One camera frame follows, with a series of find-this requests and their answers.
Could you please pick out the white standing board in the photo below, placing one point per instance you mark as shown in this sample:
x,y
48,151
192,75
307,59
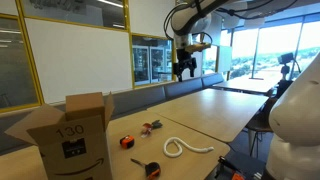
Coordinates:
x,y
225,58

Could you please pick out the black camera on tripod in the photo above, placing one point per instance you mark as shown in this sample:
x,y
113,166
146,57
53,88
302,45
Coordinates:
x,y
285,59

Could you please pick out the tan wrist camera mount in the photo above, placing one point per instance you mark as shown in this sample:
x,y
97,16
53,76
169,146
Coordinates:
x,y
196,47

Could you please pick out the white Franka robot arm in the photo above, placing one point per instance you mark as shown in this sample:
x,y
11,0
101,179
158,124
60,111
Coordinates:
x,y
293,116

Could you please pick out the brown chair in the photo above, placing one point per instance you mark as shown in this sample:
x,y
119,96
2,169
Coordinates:
x,y
258,123

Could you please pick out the small orange object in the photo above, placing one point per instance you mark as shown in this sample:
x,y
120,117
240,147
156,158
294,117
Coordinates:
x,y
237,176

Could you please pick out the grey upholstered bench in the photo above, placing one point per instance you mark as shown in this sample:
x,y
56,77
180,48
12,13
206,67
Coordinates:
x,y
180,88

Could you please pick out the yellow window frame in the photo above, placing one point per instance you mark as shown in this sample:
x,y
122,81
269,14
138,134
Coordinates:
x,y
131,60
37,83

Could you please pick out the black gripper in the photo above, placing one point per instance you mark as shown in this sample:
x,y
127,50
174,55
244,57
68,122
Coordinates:
x,y
185,56

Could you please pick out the brown cardboard carton box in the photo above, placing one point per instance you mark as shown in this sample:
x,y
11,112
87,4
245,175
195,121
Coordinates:
x,y
76,150

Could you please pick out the black clamp tool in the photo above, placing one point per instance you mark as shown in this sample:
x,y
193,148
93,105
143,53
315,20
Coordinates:
x,y
226,165

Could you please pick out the white framed glass door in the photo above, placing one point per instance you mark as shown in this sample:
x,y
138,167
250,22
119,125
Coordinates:
x,y
156,65
141,65

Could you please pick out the small orange tape measure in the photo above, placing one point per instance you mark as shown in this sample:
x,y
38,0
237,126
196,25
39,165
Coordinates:
x,y
127,142

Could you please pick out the dark blue platform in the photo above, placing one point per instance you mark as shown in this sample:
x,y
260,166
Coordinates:
x,y
248,160

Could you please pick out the red radish toy with tag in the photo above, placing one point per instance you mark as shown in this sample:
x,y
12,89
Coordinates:
x,y
146,128

